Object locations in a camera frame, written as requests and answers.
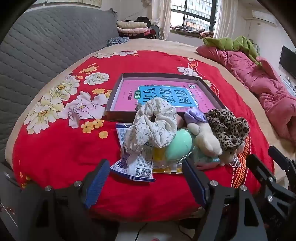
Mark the yellow clear plastic packet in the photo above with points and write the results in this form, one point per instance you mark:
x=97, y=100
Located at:
x=158, y=157

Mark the white television cabinet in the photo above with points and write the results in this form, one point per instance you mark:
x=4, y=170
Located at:
x=290, y=87

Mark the green tissue pack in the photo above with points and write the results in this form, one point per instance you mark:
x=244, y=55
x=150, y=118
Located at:
x=203, y=160

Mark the grey quilted headboard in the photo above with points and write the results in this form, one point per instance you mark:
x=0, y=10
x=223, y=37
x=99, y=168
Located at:
x=46, y=46

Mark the dark patterned windowsill bedding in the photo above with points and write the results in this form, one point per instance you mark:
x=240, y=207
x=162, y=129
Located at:
x=192, y=32

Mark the peach makeup sponge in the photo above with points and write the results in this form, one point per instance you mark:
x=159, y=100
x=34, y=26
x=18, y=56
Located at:
x=180, y=121

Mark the pink booklet with blue label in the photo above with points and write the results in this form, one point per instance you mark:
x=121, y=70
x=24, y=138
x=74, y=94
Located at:
x=129, y=95

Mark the cream plush toy purple bow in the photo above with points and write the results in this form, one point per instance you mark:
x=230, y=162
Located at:
x=205, y=139

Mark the barred window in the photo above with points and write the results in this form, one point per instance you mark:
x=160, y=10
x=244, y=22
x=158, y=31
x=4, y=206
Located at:
x=196, y=14

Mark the white air conditioner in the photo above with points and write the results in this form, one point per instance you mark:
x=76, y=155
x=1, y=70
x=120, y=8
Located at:
x=263, y=17

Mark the blue and white plastic packet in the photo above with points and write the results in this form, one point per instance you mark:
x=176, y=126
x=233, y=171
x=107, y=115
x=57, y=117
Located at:
x=136, y=164

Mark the dark brown cardboard box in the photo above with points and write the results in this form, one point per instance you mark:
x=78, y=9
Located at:
x=120, y=115

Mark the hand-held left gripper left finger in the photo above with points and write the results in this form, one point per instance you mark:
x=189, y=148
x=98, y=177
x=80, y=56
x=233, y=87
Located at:
x=98, y=183

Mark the pile of folded clothes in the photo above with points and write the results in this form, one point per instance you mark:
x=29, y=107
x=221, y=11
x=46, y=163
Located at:
x=131, y=26

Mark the cream plush rabbit rhinestone bow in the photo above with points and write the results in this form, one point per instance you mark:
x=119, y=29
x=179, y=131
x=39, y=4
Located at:
x=227, y=157

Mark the white floral scrunchie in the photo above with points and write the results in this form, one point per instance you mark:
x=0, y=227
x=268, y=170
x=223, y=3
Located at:
x=143, y=129

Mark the white curtain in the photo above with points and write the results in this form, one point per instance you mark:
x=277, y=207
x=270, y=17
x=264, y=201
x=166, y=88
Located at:
x=225, y=20
x=161, y=14

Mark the mint green makeup sponge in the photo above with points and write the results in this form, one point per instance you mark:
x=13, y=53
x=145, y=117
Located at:
x=179, y=146

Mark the red floral blanket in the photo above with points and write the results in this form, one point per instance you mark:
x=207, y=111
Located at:
x=57, y=150

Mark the pink quilt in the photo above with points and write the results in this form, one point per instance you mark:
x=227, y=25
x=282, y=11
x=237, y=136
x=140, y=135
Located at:
x=254, y=74

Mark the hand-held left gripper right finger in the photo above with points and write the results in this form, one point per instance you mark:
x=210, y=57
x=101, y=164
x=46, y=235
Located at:
x=193, y=180

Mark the blue patterned cloth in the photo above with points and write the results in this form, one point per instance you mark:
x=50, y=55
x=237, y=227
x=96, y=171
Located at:
x=116, y=41

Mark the green blanket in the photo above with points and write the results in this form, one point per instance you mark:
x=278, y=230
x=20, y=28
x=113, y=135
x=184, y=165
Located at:
x=231, y=42

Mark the black television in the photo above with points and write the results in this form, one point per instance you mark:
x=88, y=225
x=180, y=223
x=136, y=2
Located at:
x=288, y=60

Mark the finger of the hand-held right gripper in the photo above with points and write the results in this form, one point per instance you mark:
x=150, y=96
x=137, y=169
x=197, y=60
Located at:
x=279, y=157
x=259, y=169

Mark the leopard print scrunchie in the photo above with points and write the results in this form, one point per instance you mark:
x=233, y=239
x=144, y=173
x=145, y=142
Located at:
x=229, y=129

